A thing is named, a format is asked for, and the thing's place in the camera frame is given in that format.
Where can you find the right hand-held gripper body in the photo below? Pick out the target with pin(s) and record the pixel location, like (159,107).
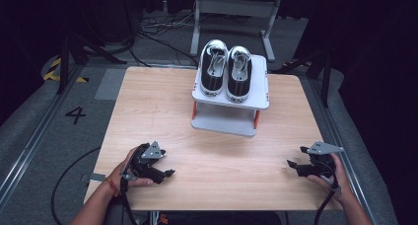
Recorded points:
(320,162)

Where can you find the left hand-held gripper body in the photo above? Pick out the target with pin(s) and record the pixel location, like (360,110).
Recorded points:
(144,167)

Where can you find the white shoe rack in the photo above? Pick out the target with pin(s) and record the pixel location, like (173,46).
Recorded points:
(259,90)

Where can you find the black white sneaker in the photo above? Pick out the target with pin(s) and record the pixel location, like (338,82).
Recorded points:
(240,83)
(212,77)

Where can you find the person's left hand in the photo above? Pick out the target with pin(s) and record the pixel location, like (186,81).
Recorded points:
(118,180)

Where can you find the person's right hand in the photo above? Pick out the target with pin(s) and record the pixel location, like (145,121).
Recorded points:
(341,185)

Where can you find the grey tape strip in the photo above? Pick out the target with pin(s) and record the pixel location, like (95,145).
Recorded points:
(95,177)

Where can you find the black metal stand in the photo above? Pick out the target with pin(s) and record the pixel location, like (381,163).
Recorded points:
(325,80)

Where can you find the black tripod stand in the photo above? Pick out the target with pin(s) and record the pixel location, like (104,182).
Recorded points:
(65,63)

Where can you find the yellow black floor tape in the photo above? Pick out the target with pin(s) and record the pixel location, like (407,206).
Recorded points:
(52,74)

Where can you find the metal floor rail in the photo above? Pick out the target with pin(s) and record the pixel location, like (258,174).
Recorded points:
(341,152)
(29,149)

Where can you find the grey metal desk frame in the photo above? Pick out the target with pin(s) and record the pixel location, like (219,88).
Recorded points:
(235,8)

